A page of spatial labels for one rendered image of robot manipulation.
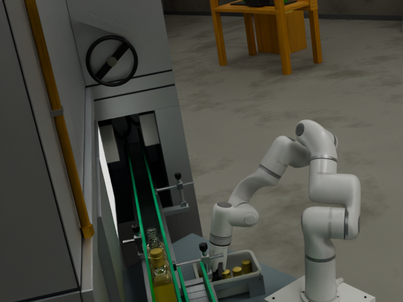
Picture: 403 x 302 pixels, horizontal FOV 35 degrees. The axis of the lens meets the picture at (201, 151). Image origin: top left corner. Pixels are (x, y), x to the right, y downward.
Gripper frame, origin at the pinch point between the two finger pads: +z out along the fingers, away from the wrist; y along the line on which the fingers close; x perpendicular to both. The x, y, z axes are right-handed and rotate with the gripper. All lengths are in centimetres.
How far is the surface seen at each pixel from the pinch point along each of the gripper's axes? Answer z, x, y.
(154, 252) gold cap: -30, -26, 38
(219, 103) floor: 59, 88, -483
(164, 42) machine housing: -69, -17, -74
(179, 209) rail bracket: -4, -7, -52
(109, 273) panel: -26, -38, 42
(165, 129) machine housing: -32, -14, -74
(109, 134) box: -24, -38, -85
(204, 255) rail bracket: -15.3, -6.9, 11.2
